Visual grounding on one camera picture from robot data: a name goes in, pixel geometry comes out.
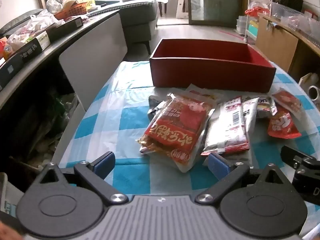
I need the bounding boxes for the blue checked tablecloth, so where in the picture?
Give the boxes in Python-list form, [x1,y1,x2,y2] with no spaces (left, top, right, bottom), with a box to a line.
[51,60,320,198]

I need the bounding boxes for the orange plastic basket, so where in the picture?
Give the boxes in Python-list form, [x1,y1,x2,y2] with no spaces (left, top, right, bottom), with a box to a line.
[54,1,88,20]

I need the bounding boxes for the grey sideboard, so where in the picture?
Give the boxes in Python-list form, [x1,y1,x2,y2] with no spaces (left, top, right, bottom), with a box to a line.
[0,9,128,130]

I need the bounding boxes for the white red-edged snack packet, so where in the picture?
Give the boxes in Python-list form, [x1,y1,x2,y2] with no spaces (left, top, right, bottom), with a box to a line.
[241,97,260,135]

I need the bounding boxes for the row of clear plastic boxes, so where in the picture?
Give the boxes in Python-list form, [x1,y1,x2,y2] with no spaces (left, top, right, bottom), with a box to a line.
[271,2,320,49]

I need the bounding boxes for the pink stick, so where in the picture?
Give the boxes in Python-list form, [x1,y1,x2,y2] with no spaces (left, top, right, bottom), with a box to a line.
[219,29,244,40]

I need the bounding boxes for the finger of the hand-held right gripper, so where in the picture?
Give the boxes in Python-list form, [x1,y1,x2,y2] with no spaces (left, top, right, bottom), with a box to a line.
[280,145,316,168]

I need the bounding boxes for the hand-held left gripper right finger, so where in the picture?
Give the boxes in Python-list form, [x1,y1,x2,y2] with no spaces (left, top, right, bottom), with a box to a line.
[196,152,288,205]

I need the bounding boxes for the crinkled silver snack packet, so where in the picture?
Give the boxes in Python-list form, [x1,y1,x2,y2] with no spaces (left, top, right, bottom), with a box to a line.
[147,95,170,115]

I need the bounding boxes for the white plastic container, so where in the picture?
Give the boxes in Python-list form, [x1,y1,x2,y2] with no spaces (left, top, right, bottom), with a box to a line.
[299,72,320,92]

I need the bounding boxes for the white plastic bag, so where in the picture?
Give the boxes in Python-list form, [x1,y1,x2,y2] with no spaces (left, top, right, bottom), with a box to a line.
[6,27,40,50]
[46,0,63,13]
[25,9,66,32]

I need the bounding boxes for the white yellow snack packet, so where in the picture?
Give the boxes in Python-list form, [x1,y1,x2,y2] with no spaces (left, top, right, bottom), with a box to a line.
[185,84,225,103]

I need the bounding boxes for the glass sliding door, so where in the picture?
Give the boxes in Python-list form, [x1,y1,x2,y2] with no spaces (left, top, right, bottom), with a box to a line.
[187,0,249,28]

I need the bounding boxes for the grey sofa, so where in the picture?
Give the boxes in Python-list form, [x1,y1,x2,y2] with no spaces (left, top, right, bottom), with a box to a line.
[119,0,160,55]

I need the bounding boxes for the wooden cabinet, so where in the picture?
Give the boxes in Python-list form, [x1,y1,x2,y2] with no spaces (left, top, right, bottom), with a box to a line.
[255,12,320,80]

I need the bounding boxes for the small red snack packet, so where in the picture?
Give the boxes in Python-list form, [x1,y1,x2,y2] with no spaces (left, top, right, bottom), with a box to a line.
[267,105,302,140]
[271,87,303,113]

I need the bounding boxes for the red cardboard box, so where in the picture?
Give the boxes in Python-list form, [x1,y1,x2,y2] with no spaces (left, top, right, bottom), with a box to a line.
[149,39,276,93]

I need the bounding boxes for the silver red-striped snack packet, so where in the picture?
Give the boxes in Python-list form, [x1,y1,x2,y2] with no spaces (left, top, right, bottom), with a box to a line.
[201,96,250,156]

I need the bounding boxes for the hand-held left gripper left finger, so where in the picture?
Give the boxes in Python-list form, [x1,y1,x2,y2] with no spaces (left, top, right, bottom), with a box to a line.
[36,151,129,205]

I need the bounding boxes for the red plastic bag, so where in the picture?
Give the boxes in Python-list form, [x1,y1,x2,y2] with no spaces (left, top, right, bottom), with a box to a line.
[244,6,271,16]

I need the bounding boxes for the black box white label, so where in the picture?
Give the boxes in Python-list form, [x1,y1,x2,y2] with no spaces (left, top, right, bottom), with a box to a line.
[0,52,25,92]
[19,31,50,63]
[46,16,84,42]

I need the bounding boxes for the clear stacked plastic containers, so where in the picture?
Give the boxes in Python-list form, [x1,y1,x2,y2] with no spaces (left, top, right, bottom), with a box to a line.
[236,15,248,35]

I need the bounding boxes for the small white dark-print packet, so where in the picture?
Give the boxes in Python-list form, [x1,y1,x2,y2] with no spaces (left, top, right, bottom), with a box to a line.
[256,96,278,118]

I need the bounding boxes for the clear plastic bag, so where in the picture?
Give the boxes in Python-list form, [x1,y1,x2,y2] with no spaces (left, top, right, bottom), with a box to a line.
[25,90,78,160]

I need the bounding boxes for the yellow plastic basket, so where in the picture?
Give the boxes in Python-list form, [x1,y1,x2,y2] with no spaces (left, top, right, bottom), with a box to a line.
[64,0,97,8]

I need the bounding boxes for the teal box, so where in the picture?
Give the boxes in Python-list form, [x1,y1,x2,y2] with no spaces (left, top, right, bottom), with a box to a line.
[247,20,259,40]

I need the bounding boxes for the large red clear snack packet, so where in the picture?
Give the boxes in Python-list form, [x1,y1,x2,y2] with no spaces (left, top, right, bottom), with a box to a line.
[136,92,217,173]

